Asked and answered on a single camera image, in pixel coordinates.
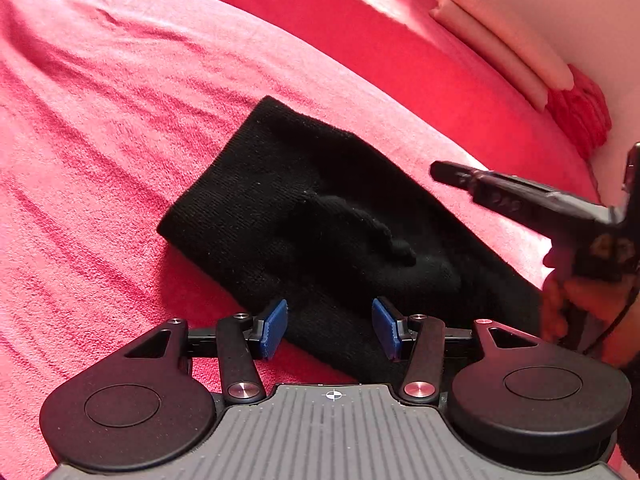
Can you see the person's right hand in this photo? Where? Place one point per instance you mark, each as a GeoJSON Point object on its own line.
{"type": "Point", "coordinates": [604, 301]}

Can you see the black knit pants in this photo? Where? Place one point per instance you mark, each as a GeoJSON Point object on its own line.
{"type": "Point", "coordinates": [295, 209]}

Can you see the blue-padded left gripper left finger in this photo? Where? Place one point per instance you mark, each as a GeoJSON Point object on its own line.
{"type": "Point", "coordinates": [243, 339]}

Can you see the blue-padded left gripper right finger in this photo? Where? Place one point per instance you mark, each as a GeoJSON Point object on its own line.
{"type": "Point", "coordinates": [416, 340]}

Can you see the pink terry bed blanket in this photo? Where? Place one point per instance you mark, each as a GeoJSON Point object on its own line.
{"type": "Point", "coordinates": [110, 109]}

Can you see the red crumpled cloth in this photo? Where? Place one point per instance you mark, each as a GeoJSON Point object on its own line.
{"type": "Point", "coordinates": [581, 113]}

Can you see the pink folded cloth stack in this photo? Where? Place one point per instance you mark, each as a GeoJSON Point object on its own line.
{"type": "Point", "coordinates": [509, 45]}

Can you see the red mattress sheet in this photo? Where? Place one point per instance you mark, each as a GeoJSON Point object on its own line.
{"type": "Point", "coordinates": [432, 58]}

